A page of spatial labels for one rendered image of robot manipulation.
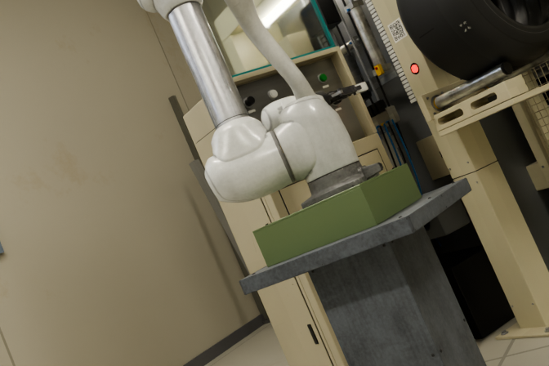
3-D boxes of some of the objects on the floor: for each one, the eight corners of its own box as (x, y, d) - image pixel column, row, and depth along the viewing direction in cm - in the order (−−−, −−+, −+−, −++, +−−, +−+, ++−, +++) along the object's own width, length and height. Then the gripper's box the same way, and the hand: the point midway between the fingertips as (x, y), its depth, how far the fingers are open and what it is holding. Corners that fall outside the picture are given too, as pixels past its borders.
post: (519, 332, 263) (255, -252, 280) (542, 316, 270) (282, -253, 287) (547, 329, 251) (270, -278, 269) (569, 314, 258) (296, -278, 276)
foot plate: (495, 340, 265) (493, 334, 265) (538, 310, 279) (536, 305, 279) (551, 336, 242) (548, 330, 242) (595, 304, 256) (592, 298, 256)
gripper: (319, 87, 234) (372, 69, 246) (301, 100, 245) (351, 82, 258) (329, 107, 234) (381, 88, 246) (310, 119, 245) (360, 101, 257)
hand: (359, 88), depth 250 cm, fingers closed
